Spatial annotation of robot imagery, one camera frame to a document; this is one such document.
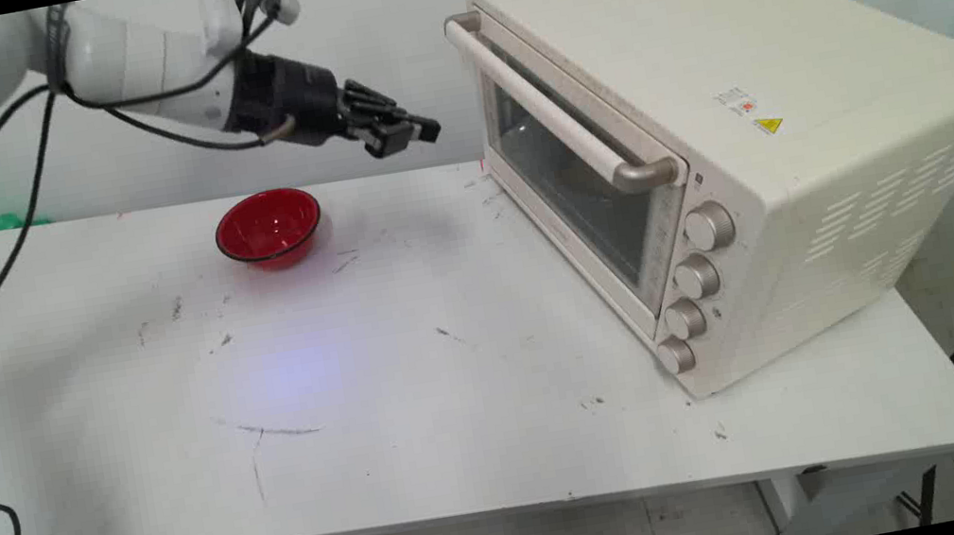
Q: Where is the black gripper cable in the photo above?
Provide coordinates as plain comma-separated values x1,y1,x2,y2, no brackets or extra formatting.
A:
103,78,299,171

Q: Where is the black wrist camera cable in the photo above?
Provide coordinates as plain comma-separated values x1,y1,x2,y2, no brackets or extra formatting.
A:
54,12,289,117

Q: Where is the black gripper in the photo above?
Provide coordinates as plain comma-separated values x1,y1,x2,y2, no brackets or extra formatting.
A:
217,23,445,182

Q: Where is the white label sticker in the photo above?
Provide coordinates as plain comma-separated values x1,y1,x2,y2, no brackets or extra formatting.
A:
711,81,761,123

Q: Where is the cream toaster oven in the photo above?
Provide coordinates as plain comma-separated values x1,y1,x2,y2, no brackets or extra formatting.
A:
440,0,954,430

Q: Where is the red bowl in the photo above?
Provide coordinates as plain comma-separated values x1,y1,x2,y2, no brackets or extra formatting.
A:
209,181,331,280

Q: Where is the silver oven knob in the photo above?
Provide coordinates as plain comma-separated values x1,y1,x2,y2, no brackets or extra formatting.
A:
660,294,711,344
652,332,700,379
680,198,740,256
669,250,723,304

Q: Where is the glass oven door with handle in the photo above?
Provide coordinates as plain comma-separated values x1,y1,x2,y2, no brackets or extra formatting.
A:
442,0,719,367

